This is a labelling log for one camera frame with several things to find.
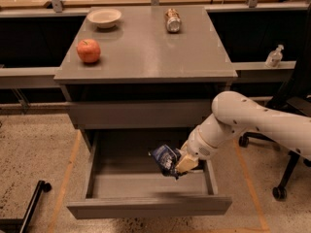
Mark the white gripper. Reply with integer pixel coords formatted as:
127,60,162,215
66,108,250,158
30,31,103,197
176,126,217,174

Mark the blue chip bag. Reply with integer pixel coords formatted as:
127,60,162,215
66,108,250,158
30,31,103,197
150,145,181,180

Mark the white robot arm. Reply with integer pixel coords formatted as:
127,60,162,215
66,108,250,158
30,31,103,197
176,91,311,174

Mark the closed grey top drawer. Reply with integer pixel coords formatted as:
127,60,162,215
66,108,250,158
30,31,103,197
68,100,212,129

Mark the open grey middle drawer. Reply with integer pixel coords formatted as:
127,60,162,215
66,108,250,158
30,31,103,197
67,128,232,219

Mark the grey drawer cabinet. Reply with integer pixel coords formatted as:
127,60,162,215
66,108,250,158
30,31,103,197
53,5,238,151

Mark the black office chair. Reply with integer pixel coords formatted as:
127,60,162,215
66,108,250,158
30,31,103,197
238,5,311,201

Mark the clear sanitizer pump bottle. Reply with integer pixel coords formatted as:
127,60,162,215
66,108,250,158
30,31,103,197
265,45,284,68

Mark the lying metal soda can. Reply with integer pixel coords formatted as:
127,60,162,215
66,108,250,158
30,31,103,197
165,8,182,33

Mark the red apple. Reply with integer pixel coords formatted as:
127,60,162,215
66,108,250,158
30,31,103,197
77,39,101,63

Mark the white ceramic bowl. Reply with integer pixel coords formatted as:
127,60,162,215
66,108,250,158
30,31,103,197
86,9,121,29

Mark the black wheeled stand leg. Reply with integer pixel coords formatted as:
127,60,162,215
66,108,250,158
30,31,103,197
0,180,52,233

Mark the grey metal shelf rail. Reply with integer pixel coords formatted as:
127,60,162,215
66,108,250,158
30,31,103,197
0,61,295,89

